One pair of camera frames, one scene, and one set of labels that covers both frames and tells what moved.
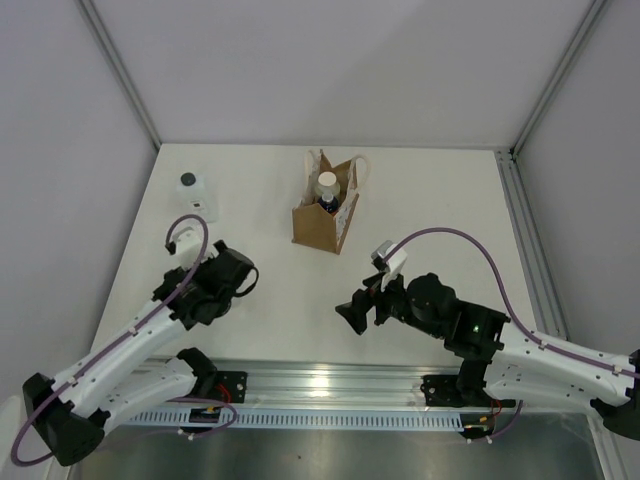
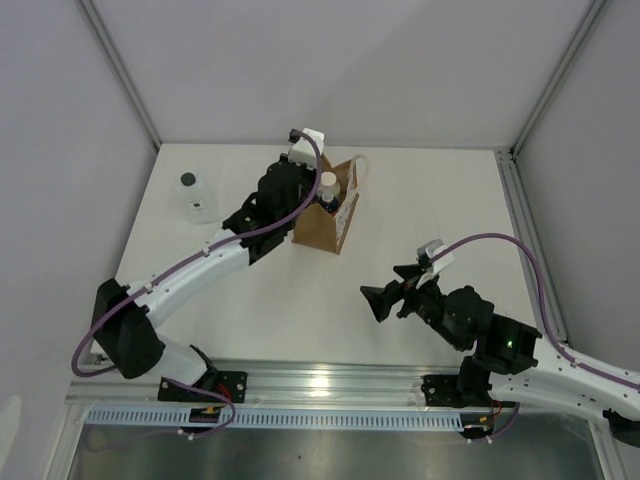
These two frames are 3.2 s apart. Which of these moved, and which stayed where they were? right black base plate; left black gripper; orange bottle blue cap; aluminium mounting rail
Moved: left black gripper
Stayed: orange bottle blue cap; aluminium mounting rail; right black base plate
